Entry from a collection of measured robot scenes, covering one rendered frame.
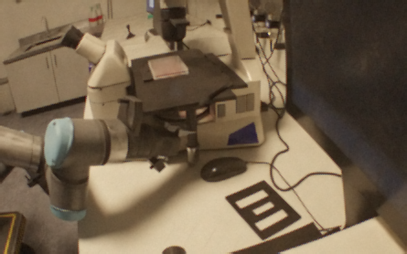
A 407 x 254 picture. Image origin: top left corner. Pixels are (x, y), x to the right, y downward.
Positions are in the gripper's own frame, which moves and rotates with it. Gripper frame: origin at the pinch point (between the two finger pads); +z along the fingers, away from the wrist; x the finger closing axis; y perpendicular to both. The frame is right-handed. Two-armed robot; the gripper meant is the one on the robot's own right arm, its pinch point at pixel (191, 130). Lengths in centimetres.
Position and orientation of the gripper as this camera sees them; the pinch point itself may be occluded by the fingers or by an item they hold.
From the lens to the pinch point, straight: 72.1
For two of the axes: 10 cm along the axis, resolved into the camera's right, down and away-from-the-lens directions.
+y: -2.7, 9.4, 2.3
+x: 7.0, 3.5, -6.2
